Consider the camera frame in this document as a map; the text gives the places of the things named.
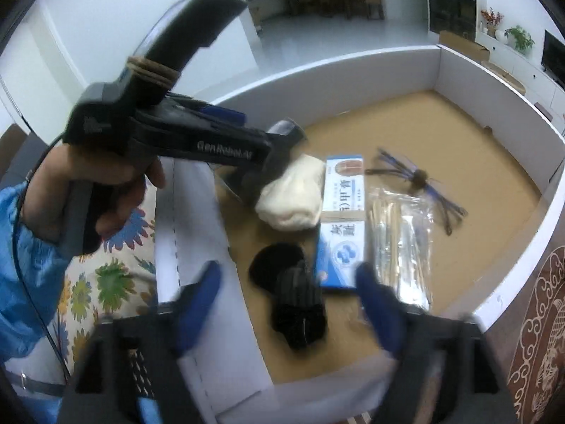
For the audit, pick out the white tv cabinet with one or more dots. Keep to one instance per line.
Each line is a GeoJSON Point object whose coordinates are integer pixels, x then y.
{"type": "Point", "coordinates": [539, 87]}

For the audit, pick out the red flower vase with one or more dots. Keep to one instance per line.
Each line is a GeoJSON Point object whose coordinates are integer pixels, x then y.
{"type": "Point", "coordinates": [493, 20]}

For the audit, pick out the cotton swab bag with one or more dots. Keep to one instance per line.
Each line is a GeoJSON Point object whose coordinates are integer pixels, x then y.
{"type": "Point", "coordinates": [401, 227]}

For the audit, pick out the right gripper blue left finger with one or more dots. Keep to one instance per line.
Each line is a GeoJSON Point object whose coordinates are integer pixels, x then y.
{"type": "Point", "coordinates": [103, 386]}

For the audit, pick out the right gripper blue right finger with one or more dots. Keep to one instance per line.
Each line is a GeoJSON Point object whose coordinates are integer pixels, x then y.
{"type": "Point", "coordinates": [472, 386]}

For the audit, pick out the black television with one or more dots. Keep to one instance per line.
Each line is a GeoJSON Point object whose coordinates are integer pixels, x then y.
{"type": "Point", "coordinates": [553, 59]}

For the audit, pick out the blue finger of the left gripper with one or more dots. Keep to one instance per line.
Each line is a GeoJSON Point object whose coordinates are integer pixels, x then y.
{"type": "Point", "coordinates": [247, 184]}
{"type": "Point", "coordinates": [220, 112]}

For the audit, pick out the blue framed eyeglasses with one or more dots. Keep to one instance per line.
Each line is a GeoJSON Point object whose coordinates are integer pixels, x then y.
{"type": "Point", "coordinates": [419, 183]}

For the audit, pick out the cream knitted hat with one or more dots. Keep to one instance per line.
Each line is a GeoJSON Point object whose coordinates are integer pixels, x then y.
{"type": "Point", "coordinates": [293, 202]}

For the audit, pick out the person's left hand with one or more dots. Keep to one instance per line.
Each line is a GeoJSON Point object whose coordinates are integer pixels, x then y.
{"type": "Point", "coordinates": [49, 188]}

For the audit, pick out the blue sleeved left forearm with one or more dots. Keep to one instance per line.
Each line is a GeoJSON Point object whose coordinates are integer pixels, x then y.
{"type": "Point", "coordinates": [32, 276]}

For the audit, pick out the green potted plant left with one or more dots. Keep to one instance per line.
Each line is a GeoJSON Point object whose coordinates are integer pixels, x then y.
{"type": "Point", "coordinates": [520, 39]}

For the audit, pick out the black printed box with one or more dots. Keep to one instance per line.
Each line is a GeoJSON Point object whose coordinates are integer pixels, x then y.
{"type": "Point", "coordinates": [298, 308]}

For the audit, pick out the blue white ointment box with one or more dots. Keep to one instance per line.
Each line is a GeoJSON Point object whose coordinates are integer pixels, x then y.
{"type": "Point", "coordinates": [341, 241]}

